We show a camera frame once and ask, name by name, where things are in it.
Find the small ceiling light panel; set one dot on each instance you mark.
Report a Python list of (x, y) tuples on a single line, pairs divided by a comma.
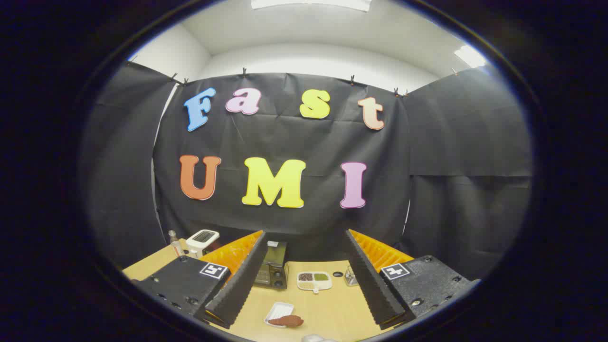
[(470, 56)]

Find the white toaster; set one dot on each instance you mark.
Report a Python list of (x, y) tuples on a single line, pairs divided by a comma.
[(202, 240)]

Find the row of small cloth clips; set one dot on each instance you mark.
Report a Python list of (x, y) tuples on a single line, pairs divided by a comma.
[(243, 72)]

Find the small clear glass bottle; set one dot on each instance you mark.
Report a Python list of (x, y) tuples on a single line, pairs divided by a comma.
[(176, 247)]

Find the black backdrop cloth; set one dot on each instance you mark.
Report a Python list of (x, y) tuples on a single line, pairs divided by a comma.
[(294, 142)]

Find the brown meat steak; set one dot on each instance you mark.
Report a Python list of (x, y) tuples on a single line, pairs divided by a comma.
[(287, 321)]

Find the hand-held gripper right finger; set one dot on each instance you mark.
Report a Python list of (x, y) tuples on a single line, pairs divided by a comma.
[(370, 280)]

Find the black toaster oven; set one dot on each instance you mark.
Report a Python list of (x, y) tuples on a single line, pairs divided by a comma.
[(273, 273)]

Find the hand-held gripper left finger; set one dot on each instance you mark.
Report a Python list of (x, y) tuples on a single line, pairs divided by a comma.
[(247, 280)]

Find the long ceiling light panel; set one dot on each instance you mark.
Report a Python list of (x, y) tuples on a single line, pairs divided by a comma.
[(311, 4)]

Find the white divided spice dish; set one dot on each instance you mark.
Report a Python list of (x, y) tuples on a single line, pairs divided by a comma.
[(313, 281)]

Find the white plastic tray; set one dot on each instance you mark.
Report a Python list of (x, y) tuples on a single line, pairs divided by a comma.
[(278, 309)]

